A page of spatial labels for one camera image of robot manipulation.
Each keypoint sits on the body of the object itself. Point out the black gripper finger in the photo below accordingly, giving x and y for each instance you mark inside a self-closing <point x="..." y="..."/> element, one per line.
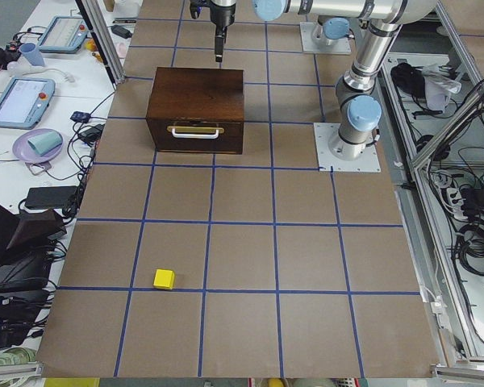
<point x="219" y="43"/>

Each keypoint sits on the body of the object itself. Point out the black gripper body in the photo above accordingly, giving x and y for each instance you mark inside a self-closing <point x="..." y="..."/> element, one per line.
<point x="222" y="15"/>

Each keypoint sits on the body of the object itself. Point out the wooden drawer with white handle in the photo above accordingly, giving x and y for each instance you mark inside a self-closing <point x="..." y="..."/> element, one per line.
<point x="196" y="136"/>

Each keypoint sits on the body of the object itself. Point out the yellow block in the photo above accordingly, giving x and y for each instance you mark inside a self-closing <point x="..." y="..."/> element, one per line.
<point x="164" y="279"/>

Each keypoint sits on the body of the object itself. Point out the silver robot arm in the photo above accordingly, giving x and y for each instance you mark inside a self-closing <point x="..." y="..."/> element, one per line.
<point x="360" y="113"/>
<point x="333" y="28"/>

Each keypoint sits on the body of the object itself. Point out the dark wooden drawer box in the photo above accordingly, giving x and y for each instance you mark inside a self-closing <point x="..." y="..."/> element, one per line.
<point x="212" y="95"/>

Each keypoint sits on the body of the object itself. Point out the dark wooden wedge block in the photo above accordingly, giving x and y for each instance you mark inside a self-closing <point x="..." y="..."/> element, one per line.
<point x="36" y="226"/>

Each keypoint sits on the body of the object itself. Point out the black power brick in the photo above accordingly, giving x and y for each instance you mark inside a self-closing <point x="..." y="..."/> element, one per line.
<point x="121" y="31"/>

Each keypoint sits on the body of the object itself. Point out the blue teach pendant far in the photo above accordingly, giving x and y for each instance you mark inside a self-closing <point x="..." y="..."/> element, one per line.
<point x="64" y="35"/>

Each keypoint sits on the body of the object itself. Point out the blue teach pendant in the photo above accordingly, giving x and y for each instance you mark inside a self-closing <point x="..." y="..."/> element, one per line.
<point x="24" y="102"/>
<point x="64" y="35"/>

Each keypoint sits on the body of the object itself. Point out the small blue black device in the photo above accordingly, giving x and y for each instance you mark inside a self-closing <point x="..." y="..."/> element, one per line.
<point x="80" y="117"/>

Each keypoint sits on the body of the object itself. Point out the light blue plastic cup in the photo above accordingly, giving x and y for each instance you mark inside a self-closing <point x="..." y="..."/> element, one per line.
<point x="32" y="54"/>

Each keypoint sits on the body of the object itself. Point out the green cup on plate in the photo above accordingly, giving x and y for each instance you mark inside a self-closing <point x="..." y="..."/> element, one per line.
<point x="45" y="141"/>

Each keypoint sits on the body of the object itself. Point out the blue teach pendant near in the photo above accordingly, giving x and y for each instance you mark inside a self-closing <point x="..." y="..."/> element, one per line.
<point x="24" y="102"/>

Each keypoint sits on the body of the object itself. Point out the purple plate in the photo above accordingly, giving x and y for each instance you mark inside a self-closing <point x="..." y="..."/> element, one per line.
<point x="23" y="151"/>

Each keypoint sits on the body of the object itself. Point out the black power adapter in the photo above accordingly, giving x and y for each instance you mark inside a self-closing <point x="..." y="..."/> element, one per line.
<point x="40" y="198"/>

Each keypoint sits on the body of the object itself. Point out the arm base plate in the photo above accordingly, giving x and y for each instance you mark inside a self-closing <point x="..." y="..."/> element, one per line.
<point x="335" y="155"/>
<point x="314" y="41"/>

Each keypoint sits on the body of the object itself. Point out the aluminium frame post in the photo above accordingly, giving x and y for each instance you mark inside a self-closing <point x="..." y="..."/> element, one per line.
<point x="92" y="15"/>

